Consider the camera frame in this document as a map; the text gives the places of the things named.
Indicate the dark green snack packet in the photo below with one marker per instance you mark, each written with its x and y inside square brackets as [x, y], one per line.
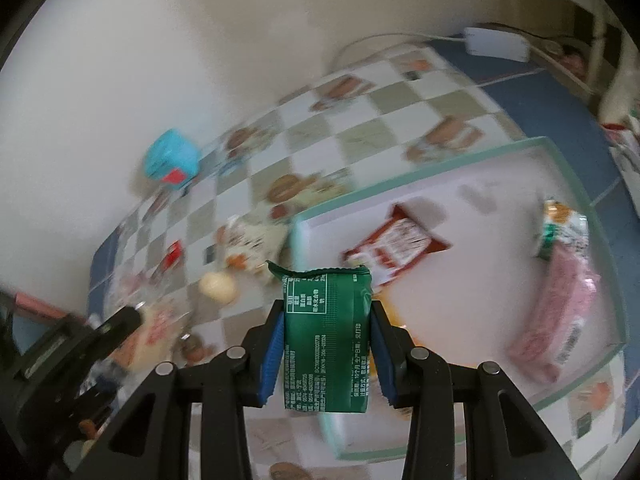
[326, 338]

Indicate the orange striped bread packet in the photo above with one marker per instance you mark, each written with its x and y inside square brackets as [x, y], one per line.
[162, 323]

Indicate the red white biscuit packet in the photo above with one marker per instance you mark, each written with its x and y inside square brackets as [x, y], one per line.
[395, 247]

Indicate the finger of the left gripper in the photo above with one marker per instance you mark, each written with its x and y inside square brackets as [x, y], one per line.
[40, 393]

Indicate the teal shallow tray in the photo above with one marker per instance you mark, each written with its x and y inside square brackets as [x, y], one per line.
[469, 302]

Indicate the white power strip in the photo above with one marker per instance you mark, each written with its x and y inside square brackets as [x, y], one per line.
[493, 43]

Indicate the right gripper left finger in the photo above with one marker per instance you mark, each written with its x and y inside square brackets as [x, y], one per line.
[149, 437]

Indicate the teal toy box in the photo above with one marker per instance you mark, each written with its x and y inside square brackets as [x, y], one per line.
[173, 159]

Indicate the white cream snack packet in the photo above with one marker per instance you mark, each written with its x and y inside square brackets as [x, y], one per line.
[250, 247]

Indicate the reddish brown pipe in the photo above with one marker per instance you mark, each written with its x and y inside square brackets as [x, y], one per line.
[35, 307]

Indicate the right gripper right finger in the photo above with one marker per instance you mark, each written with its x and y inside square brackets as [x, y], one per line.
[505, 438]

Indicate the green white snack packet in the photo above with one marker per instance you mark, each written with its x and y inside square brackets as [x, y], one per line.
[560, 224]

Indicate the checkered tablecloth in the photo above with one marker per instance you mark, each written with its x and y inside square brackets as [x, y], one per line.
[413, 86]

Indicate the jelly pudding cup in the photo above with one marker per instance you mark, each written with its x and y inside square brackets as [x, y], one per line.
[218, 286]

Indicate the pink snack packet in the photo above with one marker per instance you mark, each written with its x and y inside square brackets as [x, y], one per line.
[557, 320]

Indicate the small red candy packet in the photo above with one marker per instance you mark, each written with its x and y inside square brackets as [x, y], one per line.
[173, 256]

